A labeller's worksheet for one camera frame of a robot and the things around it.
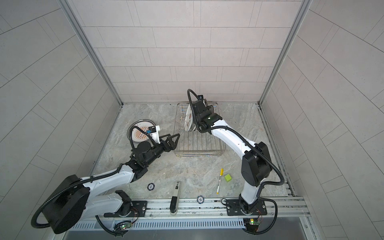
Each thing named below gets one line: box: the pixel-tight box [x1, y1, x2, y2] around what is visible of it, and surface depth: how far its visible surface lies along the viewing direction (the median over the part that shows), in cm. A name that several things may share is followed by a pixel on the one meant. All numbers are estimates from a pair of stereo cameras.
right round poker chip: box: [196, 195, 205, 204], surface depth 75 cm
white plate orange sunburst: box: [127, 119, 156, 144], surface depth 101 cm
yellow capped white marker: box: [216, 168, 224, 195], surface depth 81 cm
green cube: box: [224, 173, 232, 183], surface depth 81 cm
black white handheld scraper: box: [169, 181, 181, 216], surface depth 71 cm
